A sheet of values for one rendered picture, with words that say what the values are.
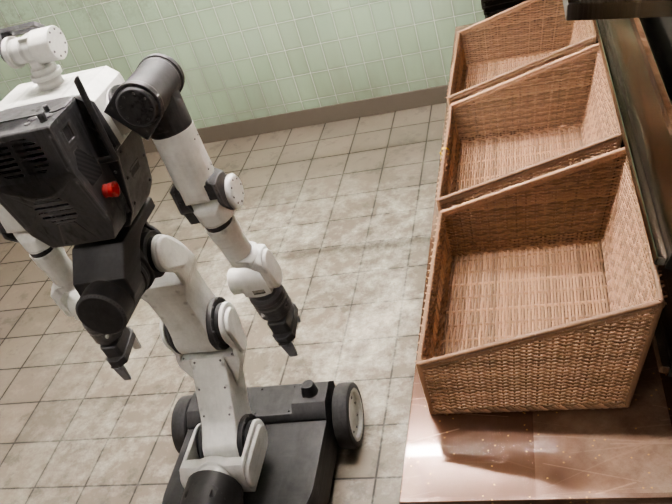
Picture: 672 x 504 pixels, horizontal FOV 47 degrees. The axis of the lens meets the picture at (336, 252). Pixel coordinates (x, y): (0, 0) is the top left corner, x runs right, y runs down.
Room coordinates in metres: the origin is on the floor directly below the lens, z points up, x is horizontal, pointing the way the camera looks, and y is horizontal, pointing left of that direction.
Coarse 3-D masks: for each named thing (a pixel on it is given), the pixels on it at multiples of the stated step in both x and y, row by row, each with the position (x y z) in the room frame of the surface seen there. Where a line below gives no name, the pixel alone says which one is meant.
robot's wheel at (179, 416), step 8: (184, 400) 1.89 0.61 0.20; (176, 408) 1.86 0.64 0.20; (184, 408) 1.85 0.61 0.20; (176, 416) 1.84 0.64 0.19; (184, 416) 1.83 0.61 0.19; (176, 424) 1.82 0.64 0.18; (184, 424) 1.81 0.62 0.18; (176, 432) 1.80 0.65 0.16; (184, 432) 1.79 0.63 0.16; (176, 440) 1.79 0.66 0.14; (176, 448) 1.78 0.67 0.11
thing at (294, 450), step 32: (288, 384) 1.81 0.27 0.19; (320, 384) 1.75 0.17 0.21; (192, 416) 1.80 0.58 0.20; (256, 416) 1.72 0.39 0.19; (288, 416) 1.69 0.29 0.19; (320, 416) 1.65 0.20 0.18; (288, 448) 1.58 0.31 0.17; (320, 448) 1.54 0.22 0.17; (192, 480) 1.41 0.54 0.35; (224, 480) 1.39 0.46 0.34; (288, 480) 1.47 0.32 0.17; (320, 480) 1.47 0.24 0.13
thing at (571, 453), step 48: (432, 240) 1.76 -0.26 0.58; (432, 432) 1.10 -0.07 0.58; (480, 432) 1.06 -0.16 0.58; (528, 432) 1.02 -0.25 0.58; (576, 432) 0.99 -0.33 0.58; (624, 432) 0.95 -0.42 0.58; (432, 480) 0.99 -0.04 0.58; (480, 480) 0.95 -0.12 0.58; (528, 480) 0.92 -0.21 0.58; (576, 480) 0.89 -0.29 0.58; (624, 480) 0.85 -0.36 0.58
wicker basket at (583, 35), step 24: (528, 0) 2.67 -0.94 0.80; (552, 0) 2.64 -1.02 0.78; (480, 24) 2.74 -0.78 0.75; (528, 24) 2.68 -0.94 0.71; (552, 24) 2.65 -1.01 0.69; (576, 24) 2.54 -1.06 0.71; (456, 48) 2.63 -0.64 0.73; (480, 48) 2.74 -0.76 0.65; (504, 48) 2.71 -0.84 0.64; (528, 48) 2.68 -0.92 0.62; (552, 48) 2.65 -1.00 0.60; (576, 48) 2.12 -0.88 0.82; (456, 72) 2.50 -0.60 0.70; (480, 72) 2.68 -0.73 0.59; (504, 72) 2.61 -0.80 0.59; (456, 96) 2.26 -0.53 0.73
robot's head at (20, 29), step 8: (24, 24) 1.60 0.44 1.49; (32, 24) 1.59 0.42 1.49; (40, 24) 1.61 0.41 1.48; (0, 32) 1.61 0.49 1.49; (8, 32) 1.61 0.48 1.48; (16, 32) 1.63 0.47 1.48; (24, 32) 1.62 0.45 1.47; (0, 40) 1.61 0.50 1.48; (0, 48) 1.60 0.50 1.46; (8, 64) 1.58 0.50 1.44
